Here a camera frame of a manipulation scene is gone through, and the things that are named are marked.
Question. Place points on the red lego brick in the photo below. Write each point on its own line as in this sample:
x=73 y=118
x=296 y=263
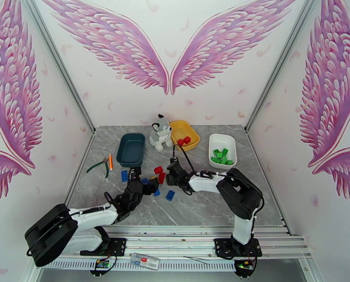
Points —
x=187 y=140
x=161 y=178
x=157 y=170
x=180 y=142

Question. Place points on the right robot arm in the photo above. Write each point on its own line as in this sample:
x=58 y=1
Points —
x=242 y=196

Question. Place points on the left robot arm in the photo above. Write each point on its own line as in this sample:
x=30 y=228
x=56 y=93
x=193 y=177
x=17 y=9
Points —
x=89 y=216

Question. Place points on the teal plastic bin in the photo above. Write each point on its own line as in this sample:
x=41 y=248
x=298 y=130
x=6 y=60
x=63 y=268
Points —
x=130 y=150

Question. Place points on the orange marker pen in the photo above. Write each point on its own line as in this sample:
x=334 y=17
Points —
x=110 y=162

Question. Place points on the grey husky plush toy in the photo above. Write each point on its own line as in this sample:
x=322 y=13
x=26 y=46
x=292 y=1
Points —
x=160 y=134

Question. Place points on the yellow plastic bin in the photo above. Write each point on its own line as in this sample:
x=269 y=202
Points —
x=180 y=131

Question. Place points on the white plastic bin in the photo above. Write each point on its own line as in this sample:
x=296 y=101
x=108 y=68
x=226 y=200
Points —
x=221 y=141

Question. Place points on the white label tag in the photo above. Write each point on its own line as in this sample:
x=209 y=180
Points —
x=144 y=261

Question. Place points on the small circuit board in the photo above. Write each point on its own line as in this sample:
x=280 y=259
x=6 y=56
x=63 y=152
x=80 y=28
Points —
x=102 y=264
x=243 y=265

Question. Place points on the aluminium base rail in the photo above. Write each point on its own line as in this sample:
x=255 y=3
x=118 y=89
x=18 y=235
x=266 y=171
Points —
x=169 y=240

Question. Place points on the aluminium table side rail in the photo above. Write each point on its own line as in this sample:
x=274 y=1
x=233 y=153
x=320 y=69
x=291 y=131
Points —
x=79 y=168
x=268 y=181

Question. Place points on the aluminium frame post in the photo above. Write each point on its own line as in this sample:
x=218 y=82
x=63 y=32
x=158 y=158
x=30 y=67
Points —
x=277 y=63
x=59 y=63

